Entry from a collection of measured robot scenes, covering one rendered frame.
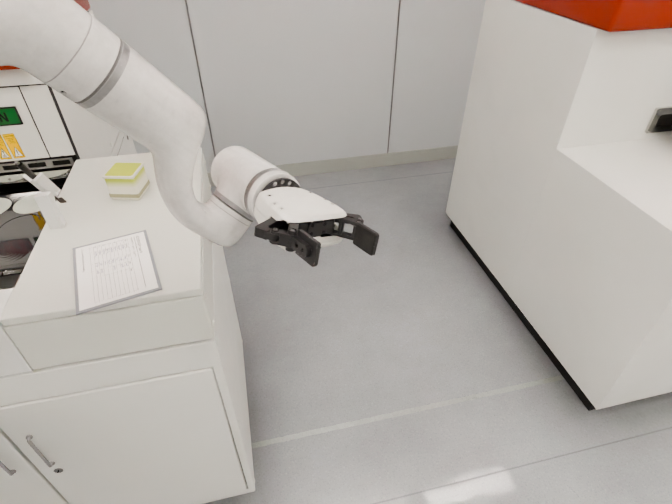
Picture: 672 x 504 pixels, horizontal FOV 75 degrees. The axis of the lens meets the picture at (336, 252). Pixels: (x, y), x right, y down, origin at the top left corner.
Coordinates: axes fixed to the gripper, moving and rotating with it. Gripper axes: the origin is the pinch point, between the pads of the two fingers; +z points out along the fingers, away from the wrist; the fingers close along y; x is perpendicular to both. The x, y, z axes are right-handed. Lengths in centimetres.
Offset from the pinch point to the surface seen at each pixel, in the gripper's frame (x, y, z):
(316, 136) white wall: -36, -145, -206
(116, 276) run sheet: -25, 16, -44
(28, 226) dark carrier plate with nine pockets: -32, 27, -86
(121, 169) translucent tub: -13, 8, -74
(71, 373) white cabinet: -46, 25, -45
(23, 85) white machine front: 0, 23, -103
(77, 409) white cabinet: -58, 25, -47
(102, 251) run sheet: -24, 17, -54
